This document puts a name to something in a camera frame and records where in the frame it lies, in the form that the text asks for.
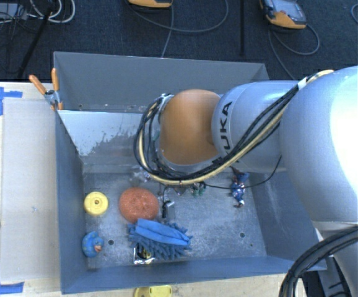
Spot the pale flat board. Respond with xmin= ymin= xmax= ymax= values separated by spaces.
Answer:
xmin=0 ymin=98 xmax=63 ymax=285

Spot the blue microfibre duster mitt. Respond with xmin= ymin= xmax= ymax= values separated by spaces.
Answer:
xmin=126 ymin=218 xmax=193 ymax=261

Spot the yellow round toy wheel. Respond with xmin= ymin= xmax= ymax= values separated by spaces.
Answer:
xmin=83 ymin=191 xmax=110 ymax=217

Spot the blue and red toy figure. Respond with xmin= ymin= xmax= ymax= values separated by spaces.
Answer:
xmin=230 ymin=167 xmax=250 ymax=209

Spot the blue rubber duck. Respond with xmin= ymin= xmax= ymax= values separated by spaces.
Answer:
xmin=81 ymin=231 xmax=105 ymax=258

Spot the orange round scrubber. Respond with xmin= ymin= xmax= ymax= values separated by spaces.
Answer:
xmin=118 ymin=187 xmax=160 ymax=224

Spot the clear plastic piece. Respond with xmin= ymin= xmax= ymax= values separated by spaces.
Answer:
xmin=130 ymin=170 xmax=152 ymax=187

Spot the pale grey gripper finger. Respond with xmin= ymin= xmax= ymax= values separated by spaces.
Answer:
xmin=165 ymin=200 xmax=177 ymax=220

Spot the grey metal bin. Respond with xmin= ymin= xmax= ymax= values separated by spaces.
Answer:
xmin=52 ymin=51 xmax=328 ymax=295

